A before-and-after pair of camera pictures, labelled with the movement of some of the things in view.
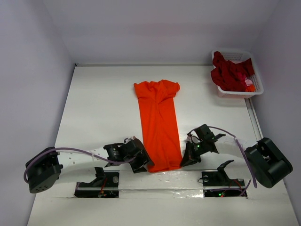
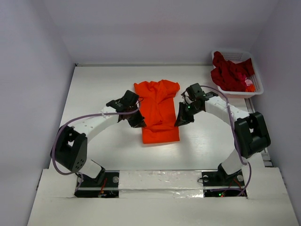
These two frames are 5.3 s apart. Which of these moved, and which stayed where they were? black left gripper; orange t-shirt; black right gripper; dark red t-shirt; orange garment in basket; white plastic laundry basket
Moved: black right gripper; orange t-shirt; black left gripper
Stayed: white plastic laundry basket; dark red t-shirt; orange garment in basket
